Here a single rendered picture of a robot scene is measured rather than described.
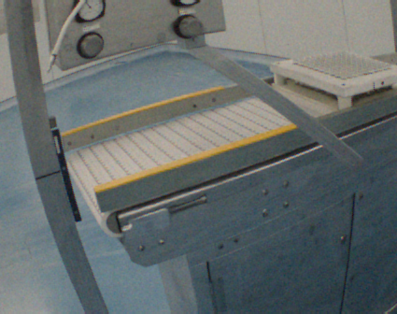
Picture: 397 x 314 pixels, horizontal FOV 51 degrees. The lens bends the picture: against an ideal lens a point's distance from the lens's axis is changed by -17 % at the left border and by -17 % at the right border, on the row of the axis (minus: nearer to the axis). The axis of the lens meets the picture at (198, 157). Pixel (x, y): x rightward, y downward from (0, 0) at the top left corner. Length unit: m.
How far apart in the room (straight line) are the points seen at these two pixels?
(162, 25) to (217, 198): 0.27
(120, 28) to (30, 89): 0.35
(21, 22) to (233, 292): 0.65
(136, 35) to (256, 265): 0.50
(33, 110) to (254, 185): 0.42
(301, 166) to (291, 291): 0.32
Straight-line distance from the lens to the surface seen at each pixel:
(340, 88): 0.83
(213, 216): 0.72
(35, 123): 0.88
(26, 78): 0.86
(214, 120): 0.91
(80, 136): 0.89
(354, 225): 1.03
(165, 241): 0.70
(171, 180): 0.66
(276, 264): 0.92
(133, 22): 0.56
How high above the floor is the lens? 1.21
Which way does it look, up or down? 24 degrees down
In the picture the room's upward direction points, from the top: 8 degrees counter-clockwise
